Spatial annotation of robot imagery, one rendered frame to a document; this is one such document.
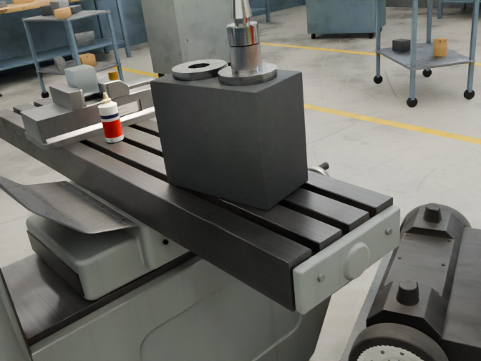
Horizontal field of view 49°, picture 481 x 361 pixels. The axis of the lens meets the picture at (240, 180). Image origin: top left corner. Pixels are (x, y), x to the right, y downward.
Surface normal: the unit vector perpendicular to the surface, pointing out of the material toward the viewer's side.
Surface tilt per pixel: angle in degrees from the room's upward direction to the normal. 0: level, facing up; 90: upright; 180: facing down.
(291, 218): 0
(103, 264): 90
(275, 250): 0
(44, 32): 90
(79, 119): 90
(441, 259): 0
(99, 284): 90
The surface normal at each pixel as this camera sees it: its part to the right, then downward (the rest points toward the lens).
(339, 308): -0.11, -0.90
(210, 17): 0.72, 0.22
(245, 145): -0.62, 0.39
